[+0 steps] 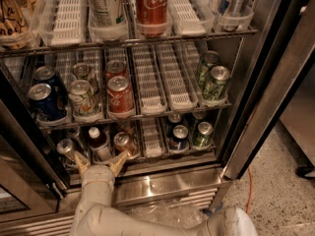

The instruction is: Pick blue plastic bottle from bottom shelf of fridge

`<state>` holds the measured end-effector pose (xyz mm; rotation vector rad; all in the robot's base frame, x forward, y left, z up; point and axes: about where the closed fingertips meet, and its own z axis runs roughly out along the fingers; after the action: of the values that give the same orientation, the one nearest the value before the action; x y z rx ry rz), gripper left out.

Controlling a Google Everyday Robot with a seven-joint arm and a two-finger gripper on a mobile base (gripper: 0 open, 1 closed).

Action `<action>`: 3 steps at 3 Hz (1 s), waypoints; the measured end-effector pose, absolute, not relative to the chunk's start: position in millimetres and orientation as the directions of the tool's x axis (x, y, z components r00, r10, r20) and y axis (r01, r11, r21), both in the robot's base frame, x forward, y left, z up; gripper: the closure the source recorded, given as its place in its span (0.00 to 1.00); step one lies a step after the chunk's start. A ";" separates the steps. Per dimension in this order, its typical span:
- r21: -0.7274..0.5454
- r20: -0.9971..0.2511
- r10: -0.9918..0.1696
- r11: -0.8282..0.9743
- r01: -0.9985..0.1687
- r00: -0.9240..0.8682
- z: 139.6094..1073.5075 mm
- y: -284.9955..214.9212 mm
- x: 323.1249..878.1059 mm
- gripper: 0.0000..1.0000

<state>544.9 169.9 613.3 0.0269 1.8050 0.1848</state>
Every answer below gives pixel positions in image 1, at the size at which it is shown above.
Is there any stainless fridge door right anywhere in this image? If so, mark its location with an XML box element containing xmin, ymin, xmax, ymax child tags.
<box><xmin>216</xmin><ymin>0</ymin><xmax>314</xmax><ymax>180</ymax></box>

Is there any white labelled can top shelf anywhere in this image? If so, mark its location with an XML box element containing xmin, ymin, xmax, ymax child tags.
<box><xmin>88</xmin><ymin>0</ymin><xmax>125</xmax><ymax>27</ymax></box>

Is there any dark blue can bottom shelf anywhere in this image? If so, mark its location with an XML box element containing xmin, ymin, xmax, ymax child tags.
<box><xmin>168</xmin><ymin>125</ymin><xmax>188</xmax><ymax>150</ymax></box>

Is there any clear bubble wrap bag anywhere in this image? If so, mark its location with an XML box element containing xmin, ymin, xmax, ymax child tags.
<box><xmin>129</xmin><ymin>202</ymin><xmax>208</xmax><ymax>229</ymax></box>

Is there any tan lettered can top shelf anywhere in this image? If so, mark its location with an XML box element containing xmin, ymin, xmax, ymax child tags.
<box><xmin>0</xmin><ymin>0</ymin><xmax>31</xmax><ymax>50</ymax></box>

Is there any white patterned can rear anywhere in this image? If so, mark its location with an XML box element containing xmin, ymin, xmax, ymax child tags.
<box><xmin>72</xmin><ymin>62</ymin><xmax>99</xmax><ymax>93</ymax></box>

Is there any silver blue can bottom shelf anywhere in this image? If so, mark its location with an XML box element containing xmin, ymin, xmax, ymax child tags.
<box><xmin>56</xmin><ymin>139</ymin><xmax>79</xmax><ymax>163</ymax></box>

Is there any red cola can front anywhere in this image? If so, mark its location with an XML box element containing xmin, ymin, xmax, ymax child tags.
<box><xmin>107</xmin><ymin>76</ymin><xmax>134</xmax><ymax>113</ymax></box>

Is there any top wire shelf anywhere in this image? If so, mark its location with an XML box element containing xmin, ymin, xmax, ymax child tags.
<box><xmin>0</xmin><ymin>27</ymin><xmax>257</xmax><ymax>58</ymax></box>

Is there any white patterned can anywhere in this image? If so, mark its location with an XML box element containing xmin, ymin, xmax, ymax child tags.
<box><xmin>68</xmin><ymin>80</ymin><xmax>99</xmax><ymax>116</ymax></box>
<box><xmin>72</xmin><ymin>62</ymin><xmax>99</xmax><ymax>93</ymax></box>

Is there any green can rear middle shelf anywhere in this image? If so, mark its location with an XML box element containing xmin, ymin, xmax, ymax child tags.
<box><xmin>195</xmin><ymin>50</ymin><xmax>220</xmax><ymax>89</ymax></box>

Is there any gold can bottom shelf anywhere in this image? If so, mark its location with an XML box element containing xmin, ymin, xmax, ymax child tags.
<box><xmin>113</xmin><ymin>132</ymin><xmax>140</xmax><ymax>159</ymax></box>

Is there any white patterned can front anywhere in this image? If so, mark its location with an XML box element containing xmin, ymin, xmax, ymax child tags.
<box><xmin>68</xmin><ymin>80</ymin><xmax>99</xmax><ymax>116</ymax></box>

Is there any orange cable on floor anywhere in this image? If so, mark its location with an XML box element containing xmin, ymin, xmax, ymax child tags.
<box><xmin>245</xmin><ymin>166</ymin><xmax>254</xmax><ymax>215</ymax></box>

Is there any red cola can rear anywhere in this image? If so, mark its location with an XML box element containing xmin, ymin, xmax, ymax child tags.
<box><xmin>104</xmin><ymin>60</ymin><xmax>127</xmax><ymax>81</ymax></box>

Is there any wire shelf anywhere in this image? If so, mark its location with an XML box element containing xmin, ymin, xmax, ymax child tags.
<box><xmin>35</xmin><ymin>98</ymin><xmax>230</xmax><ymax>130</ymax></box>
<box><xmin>0</xmin><ymin>27</ymin><xmax>257</xmax><ymax>58</ymax></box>

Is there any dark bottle with white cap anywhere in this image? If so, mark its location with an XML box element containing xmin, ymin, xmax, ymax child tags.
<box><xmin>89</xmin><ymin>126</ymin><xmax>111</xmax><ymax>162</ymax></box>

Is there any green can shelf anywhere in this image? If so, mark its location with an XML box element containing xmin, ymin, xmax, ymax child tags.
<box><xmin>192</xmin><ymin>121</ymin><xmax>213</xmax><ymax>148</ymax></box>
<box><xmin>203</xmin><ymin>66</ymin><xmax>230</xmax><ymax>100</ymax></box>
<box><xmin>195</xmin><ymin>50</ymin><xmax>220</xmax><ymax>89</ymax></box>

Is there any blue tape cross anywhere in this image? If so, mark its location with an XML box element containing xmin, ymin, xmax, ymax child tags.
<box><xmin>203</xmin><ymin>202</ymin><xmax>223</xmax><ymax>216</ymax></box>

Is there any blue can front middle shelf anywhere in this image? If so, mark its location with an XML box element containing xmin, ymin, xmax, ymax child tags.
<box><xmin>28</xmin><ymin>83</ymin><xmax>66</xmax><ymax>121</ymax></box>

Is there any black caster wheel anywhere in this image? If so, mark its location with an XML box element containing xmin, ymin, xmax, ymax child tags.
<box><xmin>296</xmin><ymin>166</ymin><xmax>315</xmax><ymax>179</ymax></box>

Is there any stainless fridge base panel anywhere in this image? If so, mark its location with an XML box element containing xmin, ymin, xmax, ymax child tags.
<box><xmin>0</xmin><ymin>166</ymin><xmax>231</xmax><ymax>236</ymax></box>

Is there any green can bottom shelf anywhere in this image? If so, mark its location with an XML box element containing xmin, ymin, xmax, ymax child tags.
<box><xmin>192</xmin><ymin>121</ymin><xmax>213</xmax><ymax>148</ymax></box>

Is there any green can front middle shelf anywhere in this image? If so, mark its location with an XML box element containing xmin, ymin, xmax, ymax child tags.
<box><xmin>203</xmin><ymin>66</ymin><xmax>230</xmax><ymax>100</ymax></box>

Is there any white empty can tray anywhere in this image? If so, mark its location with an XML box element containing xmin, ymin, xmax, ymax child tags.
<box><xmin>155</xmin><ymin>43</ymin><xmax>198</xmax><ymax>111</ymax></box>
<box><xmin>131</xmin><ymin>46</ymin><xmax>167</xmax><ymax>115</ymax></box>

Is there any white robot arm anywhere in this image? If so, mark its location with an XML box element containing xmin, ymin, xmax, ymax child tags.
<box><xmin>69</xmin><ymin>151</ymin><xmax>258</xmax><ymax>236</ymax></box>

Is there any middle wire shelf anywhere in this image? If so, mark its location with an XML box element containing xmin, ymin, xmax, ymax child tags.
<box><xmin>35</xmin><ymin>98</ymin><xmax>230</xmax><ymax>130</ymax></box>

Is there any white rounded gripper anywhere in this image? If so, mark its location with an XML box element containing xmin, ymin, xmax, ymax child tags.
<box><xmin>74</xmin><ymin>151</ymin><xmax>129</xmax><ymax>188</ymax></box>

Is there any blue can rear middle shelf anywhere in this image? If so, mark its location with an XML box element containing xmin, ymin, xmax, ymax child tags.
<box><xmin>34</xmin><ymin>66</ymin><xmax>68</xmax><ymax>105</ymax></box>

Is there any tall red cola can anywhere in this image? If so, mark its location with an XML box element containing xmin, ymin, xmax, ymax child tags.
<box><xmin>136</xmin><ymin>0</ymin><xmax>167</xmax><ymax>37</ymax></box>

